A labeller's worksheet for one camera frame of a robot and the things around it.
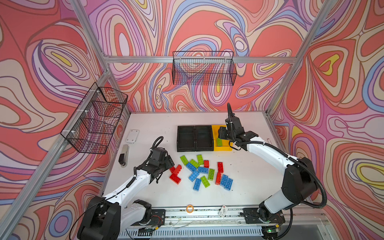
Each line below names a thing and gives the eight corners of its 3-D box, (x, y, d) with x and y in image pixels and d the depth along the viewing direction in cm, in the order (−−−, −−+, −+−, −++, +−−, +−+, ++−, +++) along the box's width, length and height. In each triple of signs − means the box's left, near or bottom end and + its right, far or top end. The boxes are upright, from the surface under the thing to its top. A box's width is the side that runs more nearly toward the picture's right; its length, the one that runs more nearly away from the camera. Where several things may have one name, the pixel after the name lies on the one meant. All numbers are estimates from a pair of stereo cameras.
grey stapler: (120, 167, 92) (117, 163, 88) (125, 146, 102) (122, 142, 98) (127, 166, 92) (124, 163, 88) (131, 146, 102) (128, 141, 98)
